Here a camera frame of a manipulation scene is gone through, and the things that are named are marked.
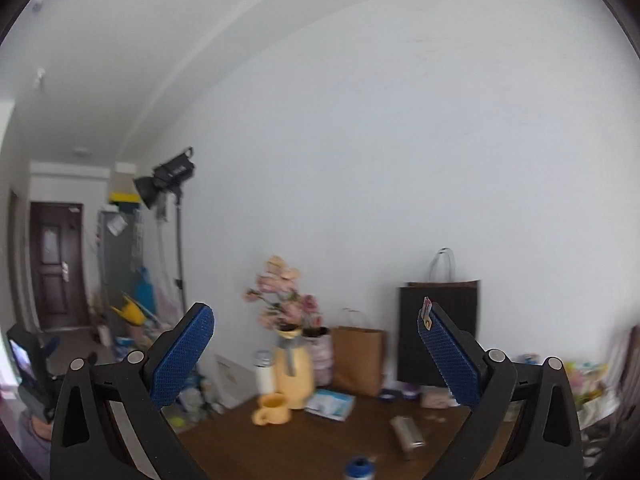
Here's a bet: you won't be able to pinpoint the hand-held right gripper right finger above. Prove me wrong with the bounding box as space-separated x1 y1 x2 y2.
417 297 585 480

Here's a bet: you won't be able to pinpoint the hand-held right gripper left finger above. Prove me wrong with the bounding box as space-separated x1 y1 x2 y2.
49 302 216 480

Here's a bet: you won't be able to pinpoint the silver metal cup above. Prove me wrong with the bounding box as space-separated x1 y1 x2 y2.
390 415 426 461

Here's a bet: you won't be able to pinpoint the person's left forearm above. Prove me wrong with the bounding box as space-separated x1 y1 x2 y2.
19 407 52 466

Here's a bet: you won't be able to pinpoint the beige packet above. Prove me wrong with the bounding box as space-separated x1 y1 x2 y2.
419 390 461 409

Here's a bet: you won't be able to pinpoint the black paper bag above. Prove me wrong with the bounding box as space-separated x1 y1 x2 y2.
396 247 481 389

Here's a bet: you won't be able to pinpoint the yellow plastic toy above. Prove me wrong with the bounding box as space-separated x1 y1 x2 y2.
110 295 146 324

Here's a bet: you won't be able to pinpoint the blue plastic board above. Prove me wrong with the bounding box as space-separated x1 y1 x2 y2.
132 267 157 317

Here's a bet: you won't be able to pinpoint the dark brown door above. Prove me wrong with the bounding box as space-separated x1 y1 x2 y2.
29 202 91 332

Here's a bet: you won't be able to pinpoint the white bottle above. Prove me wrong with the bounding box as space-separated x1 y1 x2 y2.
254 350 276 395

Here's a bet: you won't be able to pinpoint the brown paper bag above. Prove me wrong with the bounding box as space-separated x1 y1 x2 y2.
330 308 389 397

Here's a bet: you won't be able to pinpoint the black light stand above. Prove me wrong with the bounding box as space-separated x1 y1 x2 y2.
171 194 187 322

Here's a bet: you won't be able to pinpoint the grey cabinet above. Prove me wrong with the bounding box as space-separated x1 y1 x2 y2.
97 209 144 322

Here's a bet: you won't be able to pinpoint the yellow mug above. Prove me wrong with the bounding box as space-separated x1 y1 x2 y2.
251 392 292 426

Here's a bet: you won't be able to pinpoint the yellow jug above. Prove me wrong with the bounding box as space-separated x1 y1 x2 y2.
273 327 317 410

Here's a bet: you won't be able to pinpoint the pink artificial flowers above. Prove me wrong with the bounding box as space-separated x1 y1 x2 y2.
243 255 324 332

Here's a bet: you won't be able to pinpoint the patterned pink vase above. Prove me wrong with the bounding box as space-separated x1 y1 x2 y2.
302 327 334 387

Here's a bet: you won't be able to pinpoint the blue white tissue pack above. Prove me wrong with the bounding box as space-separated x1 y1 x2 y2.
304 388 357 422

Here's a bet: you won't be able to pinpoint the pile of colourful packets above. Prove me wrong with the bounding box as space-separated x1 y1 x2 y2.
564 358 610 408

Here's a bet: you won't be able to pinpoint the black studio light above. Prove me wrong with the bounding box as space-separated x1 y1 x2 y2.
132 146 196 210

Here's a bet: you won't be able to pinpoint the cardboard box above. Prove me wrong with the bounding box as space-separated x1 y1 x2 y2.
112 162 139 193

